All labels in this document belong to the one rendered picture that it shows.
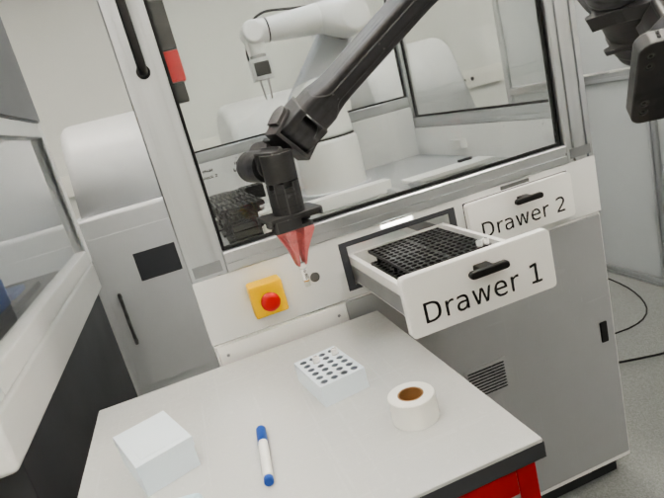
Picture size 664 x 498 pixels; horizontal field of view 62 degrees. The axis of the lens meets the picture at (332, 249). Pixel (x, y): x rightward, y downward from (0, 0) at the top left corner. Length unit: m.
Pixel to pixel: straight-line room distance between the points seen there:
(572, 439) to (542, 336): 0.33
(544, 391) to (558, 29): 0.91
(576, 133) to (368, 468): 1.00
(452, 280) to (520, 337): 0.58
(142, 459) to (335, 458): 0.28
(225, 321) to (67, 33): 3.45
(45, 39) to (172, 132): 3.34
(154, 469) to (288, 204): 0.45
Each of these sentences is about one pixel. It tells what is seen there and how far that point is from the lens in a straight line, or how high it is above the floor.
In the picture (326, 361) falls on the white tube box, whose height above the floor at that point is 0.80.
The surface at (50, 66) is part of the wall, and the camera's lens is 4.41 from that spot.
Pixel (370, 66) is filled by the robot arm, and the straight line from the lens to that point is 0.93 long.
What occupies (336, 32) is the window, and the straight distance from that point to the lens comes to 1.23.
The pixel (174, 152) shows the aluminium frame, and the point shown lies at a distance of 1.14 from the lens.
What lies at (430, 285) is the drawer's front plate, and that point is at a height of 0.90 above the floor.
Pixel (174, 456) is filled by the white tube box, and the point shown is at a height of 0.80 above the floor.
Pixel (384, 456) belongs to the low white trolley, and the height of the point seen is 0.76.
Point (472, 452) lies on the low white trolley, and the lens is 0.78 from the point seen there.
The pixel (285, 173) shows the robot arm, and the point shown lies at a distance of 0.92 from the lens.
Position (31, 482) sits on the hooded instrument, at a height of 0.74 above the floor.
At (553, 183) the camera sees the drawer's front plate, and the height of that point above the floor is 0.91.
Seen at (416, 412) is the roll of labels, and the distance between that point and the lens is 0.81.
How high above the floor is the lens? 1.23
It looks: 15 degrees down
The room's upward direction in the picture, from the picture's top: 15 degrees counter-clockwise
